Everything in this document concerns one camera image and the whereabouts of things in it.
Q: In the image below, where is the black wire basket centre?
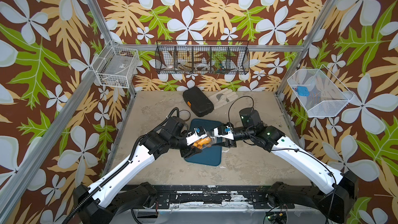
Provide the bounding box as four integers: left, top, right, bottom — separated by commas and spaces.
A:
154, 40, 250, 75

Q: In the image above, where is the aluminium frame back bar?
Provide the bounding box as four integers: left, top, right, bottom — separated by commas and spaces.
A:
114, 43, 305, 53

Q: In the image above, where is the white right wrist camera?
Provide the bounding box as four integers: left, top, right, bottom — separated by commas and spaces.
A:
212, 124, 234, 140

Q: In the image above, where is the white tape roll in basket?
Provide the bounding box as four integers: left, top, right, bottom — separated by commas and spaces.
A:
194, 63, 210, 72

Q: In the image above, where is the aluminium frame post right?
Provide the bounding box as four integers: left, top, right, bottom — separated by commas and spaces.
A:
276, 0, 338, 96

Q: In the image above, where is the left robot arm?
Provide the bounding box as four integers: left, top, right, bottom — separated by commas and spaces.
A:
63, 107, 208, 224

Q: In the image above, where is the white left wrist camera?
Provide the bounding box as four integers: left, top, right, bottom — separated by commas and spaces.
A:
186, 127, 208, 146

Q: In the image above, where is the aluminium frame post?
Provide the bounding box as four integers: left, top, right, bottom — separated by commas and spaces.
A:
86, 0, 136, 99
276, 0, 338, 96

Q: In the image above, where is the teal plastic tray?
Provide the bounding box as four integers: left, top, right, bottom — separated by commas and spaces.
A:
184, 118, 222, 167

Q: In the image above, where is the blue object in basket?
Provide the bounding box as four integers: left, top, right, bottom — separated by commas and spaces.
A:
295, 86, 310, 97

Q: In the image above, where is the aluminium frame post left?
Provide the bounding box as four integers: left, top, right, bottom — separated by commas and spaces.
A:
86, 0, 136, 99

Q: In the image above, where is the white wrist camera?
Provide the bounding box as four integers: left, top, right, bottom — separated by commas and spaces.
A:
186, 127, 208, 146
212, 124, 234, 140

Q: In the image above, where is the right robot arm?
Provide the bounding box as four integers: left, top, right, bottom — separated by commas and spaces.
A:
211, 107, 358, 224

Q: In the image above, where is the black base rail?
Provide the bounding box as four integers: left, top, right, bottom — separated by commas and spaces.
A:
124, 185, 296, 211

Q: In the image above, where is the black plastic tool case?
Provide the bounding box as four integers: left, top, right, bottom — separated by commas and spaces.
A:
182, 87, 214, 117

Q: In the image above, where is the white wire basket left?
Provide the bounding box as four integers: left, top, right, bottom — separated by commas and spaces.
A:
93, 41, 140, 89

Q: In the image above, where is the orange cookie pile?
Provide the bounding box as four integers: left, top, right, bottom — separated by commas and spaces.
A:
193, 137, 212, 149

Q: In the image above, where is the white wire basket right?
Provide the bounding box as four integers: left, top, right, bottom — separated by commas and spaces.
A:
288, 65, 354, 118

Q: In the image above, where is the white wire basket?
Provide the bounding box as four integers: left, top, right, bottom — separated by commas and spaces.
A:
288, 65, 354, 118
93, 41, 140, 89

